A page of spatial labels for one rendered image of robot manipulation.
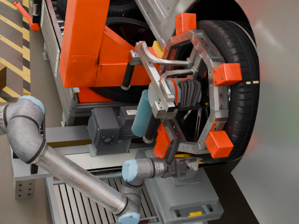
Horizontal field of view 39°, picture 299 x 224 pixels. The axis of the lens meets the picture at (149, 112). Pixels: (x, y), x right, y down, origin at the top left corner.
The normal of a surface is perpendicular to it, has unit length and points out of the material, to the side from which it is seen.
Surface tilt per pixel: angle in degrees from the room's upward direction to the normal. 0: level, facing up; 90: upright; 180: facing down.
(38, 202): 0
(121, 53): 90
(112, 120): 0
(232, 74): 35
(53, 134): 0
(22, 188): 90
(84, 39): 90
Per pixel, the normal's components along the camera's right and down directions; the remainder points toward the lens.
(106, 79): 0.32, 0.70
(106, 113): 0.24, -0.72
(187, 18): 0.39, -0.01
